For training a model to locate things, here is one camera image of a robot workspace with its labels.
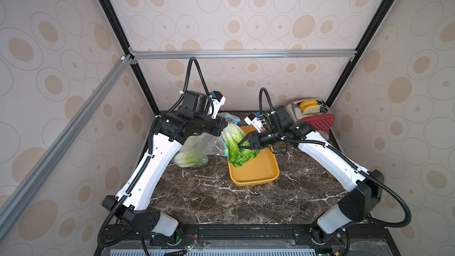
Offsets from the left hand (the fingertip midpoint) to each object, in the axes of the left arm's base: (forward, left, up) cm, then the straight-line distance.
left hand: (232, 123), depth 66 cm
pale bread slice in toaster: (+25, -42, -17) cm, 52 cm away
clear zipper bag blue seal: (0, +17, -20) cm, 27 cm away
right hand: (-2, -6, -10) cm, 12 cm away
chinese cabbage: (0, +23, -29) cm, 37 cm away
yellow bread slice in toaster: (+28, -40, -15) cm, 51 cm away
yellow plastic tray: (-2, -16, -32) cm, 36 cm away
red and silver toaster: (+20, -50, -21) cm, 57 cm away
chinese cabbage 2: (-1, 0, -5) cm, 6 cm away
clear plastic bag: (+4, +1, -1) cm, 4 cm away
